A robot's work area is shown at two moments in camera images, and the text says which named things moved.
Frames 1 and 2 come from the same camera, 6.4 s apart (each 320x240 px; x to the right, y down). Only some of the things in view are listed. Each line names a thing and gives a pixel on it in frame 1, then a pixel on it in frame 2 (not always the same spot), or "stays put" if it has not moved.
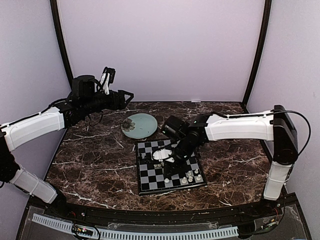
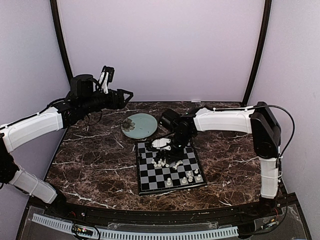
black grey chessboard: x=151 y=173 stays put
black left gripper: x=119 y=95 stays put
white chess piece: x=184 y=180 stays put
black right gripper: x=169 y=167 to x=176 y=156
